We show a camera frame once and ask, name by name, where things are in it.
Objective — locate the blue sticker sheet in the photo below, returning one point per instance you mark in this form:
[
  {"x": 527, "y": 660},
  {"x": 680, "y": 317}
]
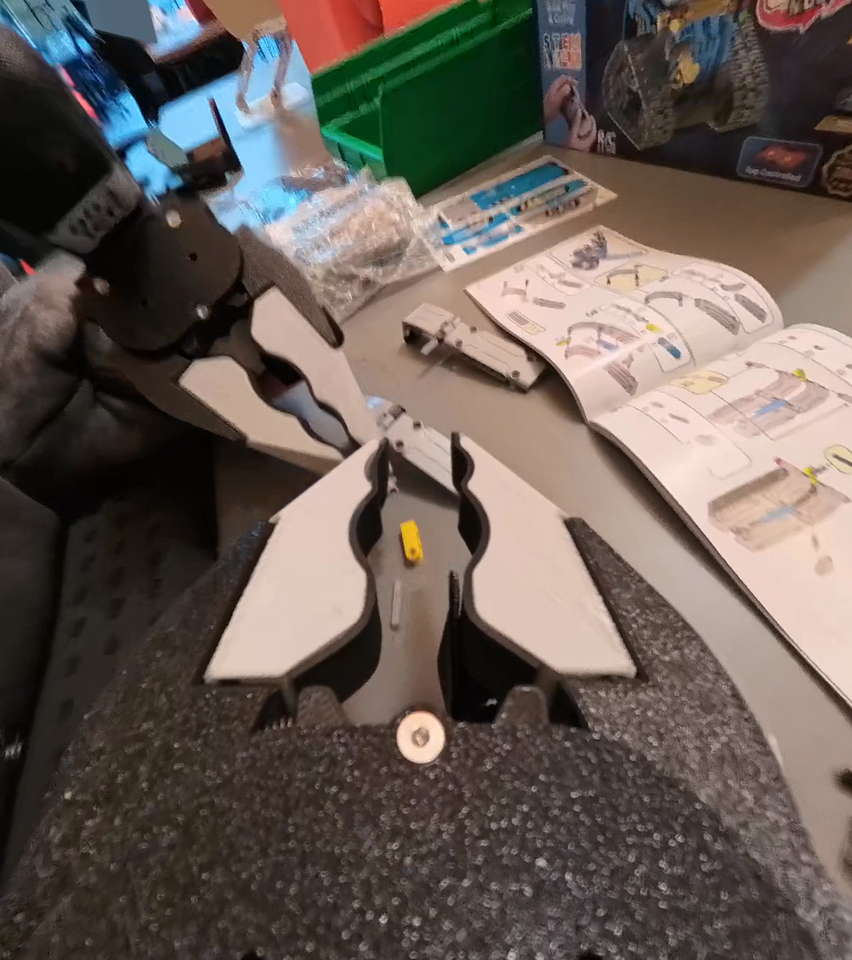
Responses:
[{"x": 516, "y": 202}]

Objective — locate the short grey axle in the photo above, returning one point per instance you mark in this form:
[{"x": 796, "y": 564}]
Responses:
[{"x": 396, "y": 600}]

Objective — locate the yellow wedge brick piece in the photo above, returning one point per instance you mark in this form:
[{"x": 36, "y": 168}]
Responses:
[{"x": 411, "y": 540}]

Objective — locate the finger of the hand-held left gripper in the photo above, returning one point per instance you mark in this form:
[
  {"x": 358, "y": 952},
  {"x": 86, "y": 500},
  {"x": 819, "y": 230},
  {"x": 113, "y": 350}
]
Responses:
[
  {"x": 238, "y": 397},
  {"x": 313, "y": 352}
]

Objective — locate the crumpled clear plastic bag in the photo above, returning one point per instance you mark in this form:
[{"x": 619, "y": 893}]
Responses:
[{"x": 351, "y": 232}]

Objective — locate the open instruction booklet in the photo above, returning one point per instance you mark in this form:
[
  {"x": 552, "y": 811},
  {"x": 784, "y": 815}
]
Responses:
[{"x": 733, "y": 412}]

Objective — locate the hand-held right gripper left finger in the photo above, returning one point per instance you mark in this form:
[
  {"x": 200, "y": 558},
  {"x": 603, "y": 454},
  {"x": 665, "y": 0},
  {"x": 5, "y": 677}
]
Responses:
[{"x": 291, "y": 600}]

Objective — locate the orange plastic bin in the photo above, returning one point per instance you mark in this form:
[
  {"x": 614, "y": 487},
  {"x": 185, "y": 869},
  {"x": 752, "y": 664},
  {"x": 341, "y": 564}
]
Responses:
[{"x": 336, "y": 26}]

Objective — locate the black device with box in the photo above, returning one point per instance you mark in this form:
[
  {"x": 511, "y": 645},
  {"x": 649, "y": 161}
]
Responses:
[{"x": 201, "y": 150}]

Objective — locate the grey desk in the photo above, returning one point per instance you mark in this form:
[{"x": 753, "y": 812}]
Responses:
[{"x": 658, "y": 600}]

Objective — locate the person's left forearm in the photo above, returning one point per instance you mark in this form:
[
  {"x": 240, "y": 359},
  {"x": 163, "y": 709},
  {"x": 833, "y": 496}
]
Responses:
[{"x": 21, "y": 360}]

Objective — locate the green plastic bin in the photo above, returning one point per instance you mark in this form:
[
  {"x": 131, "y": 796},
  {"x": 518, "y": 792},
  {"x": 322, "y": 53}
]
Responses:
[{"x": 456, "y": 97}]

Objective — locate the grey brick frame piece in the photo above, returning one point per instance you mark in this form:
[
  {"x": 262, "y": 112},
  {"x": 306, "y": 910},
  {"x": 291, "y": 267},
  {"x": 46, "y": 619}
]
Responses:
[{"x": 426, "y": 450}]

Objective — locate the dark blue toy box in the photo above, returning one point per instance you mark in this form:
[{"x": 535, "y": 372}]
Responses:
[{"x": 733, "y": 90}]

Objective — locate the grey brick panel assembly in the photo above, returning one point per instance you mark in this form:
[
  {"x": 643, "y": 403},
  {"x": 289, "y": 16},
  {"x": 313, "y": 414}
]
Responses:
[{"x": 486, "y": 349}]

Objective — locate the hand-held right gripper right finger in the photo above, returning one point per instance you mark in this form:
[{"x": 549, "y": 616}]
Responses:
[{"x": 546, "y": 600}]

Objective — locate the black perforated panel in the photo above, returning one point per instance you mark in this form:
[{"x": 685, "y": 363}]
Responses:
[{"x": 111, "y": 570}]

